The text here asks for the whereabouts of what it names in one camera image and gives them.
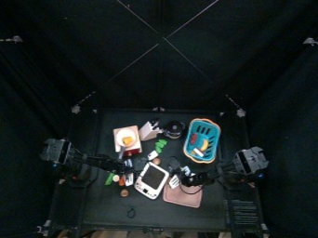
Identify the tan toy egg half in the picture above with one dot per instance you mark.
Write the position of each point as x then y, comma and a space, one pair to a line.
125, 192

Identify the teal basket with orange rim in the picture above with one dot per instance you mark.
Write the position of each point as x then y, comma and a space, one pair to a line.
213, 131

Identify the red toy food piece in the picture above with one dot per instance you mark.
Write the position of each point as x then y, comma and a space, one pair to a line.
194, 139

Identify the white daikon radish piece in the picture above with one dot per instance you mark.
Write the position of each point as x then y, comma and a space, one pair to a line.
153, 155

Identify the wooden box with red drawer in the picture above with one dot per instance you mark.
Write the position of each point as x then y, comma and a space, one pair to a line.
134, 149

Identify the pink square toy plate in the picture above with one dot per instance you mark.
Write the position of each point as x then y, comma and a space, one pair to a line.
185, 196

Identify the brown toy eggshell half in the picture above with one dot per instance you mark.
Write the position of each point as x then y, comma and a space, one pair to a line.
155, 161

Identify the green toy pea pod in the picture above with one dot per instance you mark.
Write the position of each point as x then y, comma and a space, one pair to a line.
161, 145

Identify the orange toy carrot piece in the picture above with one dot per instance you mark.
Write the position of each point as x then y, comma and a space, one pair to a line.
122, 181

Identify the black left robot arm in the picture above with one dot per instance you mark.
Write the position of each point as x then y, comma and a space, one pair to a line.
62, 152

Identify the yellow toy banana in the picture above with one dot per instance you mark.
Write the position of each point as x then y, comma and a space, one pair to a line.
205, 144

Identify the white toy induction cooktop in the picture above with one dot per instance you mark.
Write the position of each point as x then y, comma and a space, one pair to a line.
153, 180

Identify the green toy vegetable with white slice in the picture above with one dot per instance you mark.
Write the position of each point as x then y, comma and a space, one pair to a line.
109, 179

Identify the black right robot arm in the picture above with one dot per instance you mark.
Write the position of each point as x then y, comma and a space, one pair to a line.
249, 161

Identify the white toy egg piece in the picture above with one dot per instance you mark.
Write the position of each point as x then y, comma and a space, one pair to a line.
115, 178

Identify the white toy food piece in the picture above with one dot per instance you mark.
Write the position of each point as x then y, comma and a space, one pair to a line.
198, 152

